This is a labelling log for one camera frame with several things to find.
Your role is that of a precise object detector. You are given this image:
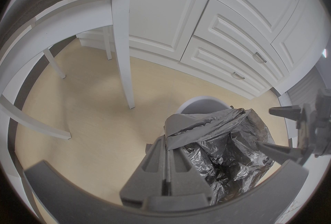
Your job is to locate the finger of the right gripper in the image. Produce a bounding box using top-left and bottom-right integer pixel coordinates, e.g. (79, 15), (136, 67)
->
(255, 140), (306, 166)
(269, 105), (303, 122)

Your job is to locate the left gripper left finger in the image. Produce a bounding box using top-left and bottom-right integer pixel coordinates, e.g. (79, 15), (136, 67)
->
(120, 136), (166, 209)

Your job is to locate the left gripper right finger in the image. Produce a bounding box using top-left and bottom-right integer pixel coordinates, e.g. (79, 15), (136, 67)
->
(166, 146), (214, 204)

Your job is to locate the black plastic bag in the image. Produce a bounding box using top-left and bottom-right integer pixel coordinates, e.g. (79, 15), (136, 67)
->
(164, 107), (276, 205)

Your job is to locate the pale grey trash bin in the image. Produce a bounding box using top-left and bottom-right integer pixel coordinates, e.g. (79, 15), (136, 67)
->
(177, 96), (231, 118)

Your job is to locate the grey curtain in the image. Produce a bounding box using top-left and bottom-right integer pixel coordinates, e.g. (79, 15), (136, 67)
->
(286, 65), (327, 108)

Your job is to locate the white chair dark grey seat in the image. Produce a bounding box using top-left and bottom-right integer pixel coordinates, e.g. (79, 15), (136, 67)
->
(0, 0), (144, 141)

